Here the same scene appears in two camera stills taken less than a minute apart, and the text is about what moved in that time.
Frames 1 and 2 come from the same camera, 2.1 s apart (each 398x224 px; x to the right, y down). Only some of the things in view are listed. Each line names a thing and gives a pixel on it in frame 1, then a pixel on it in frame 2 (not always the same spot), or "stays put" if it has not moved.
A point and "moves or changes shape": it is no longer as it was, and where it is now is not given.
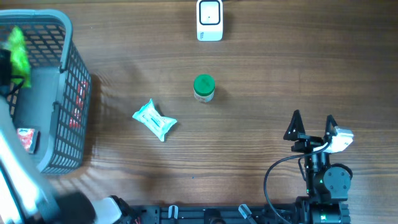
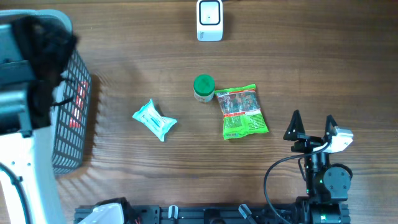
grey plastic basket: [58, 101] stays put
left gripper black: [5, 54] to [64, 41]
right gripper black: [308, 142] stays put
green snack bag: [19, 62] moves or changes shape
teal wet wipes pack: [160, 124] stays put
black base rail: [232, 214] stays put
